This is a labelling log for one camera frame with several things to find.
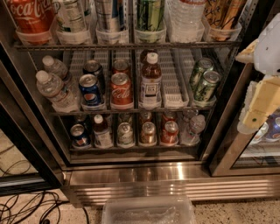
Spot green can rear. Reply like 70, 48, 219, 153
189, 58, 214, 91

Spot clear water bottle front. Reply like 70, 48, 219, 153
36, 70, 80, 113

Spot blue Pepsi can front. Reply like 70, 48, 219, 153
79, 73, 105, 111

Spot blue Pepsi can bottom shelf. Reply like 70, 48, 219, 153
70, 124, 91, 149

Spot green label soda bottle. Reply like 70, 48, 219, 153
52, 0, 87, 33

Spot empty white shelf tray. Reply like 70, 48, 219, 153
159, 50, 189, 109

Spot small tea bottle bottom shelf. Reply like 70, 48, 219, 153
93, 114, 113, 149

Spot stainless steel fridge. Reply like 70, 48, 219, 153
0, 0, 280, 207

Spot blue can behind glass door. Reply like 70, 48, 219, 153
265, 114, 280, 142

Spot black cables on floor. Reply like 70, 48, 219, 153
0, 143, 90, 224

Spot brown bottle behind tea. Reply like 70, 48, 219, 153
140, 49, 158, 64

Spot brown tea bottle white cap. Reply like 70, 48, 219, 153
139, 52, 162, 109

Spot dark Pepsi can rear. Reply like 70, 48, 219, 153
82, 59, 106, 95

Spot red Coca-Cola can rear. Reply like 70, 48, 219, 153
112, 59, 130, 75

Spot clear water bottle top shelf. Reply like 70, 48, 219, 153
164, 0, 206, 43

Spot red Coca-Cola can front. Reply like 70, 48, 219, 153
110, 73, 134, 109

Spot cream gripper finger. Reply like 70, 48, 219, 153
235, 39, 258, 64
241, 76, 280, 130

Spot bronze can bottom shelf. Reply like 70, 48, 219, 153
140, 122, 157, 146

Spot green can top shelf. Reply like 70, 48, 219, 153
136, 0, 165, 32

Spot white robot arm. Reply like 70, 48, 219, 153
235, 13, 280, 135

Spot clear plastic bin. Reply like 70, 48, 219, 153
101, 196, 197, 224

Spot white green can bottom shelf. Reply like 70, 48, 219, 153
117, 122, 134, 147

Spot green can front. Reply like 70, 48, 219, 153
193, 71, 221, 102

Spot clear water bottle rear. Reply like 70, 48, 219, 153
42, 55, 72, 85

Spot yellow can top shelf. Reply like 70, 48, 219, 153
202, 0, 247, 42

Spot silver blue can top shelf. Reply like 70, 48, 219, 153
94, 0, 125, 32

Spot large Coca-Cola bottle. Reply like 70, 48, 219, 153
5, 0, 54, 45

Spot water bottle bottom shelf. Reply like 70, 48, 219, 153
181, 115, 206, 146

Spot white can behind glass door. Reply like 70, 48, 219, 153
250, 122, 269, 144

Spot red can bottom shelf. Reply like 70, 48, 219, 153
161, 121, 179, 144

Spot red coca-cola can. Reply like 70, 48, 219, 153
110, 73, 134, 109
112, 59, 130, 75

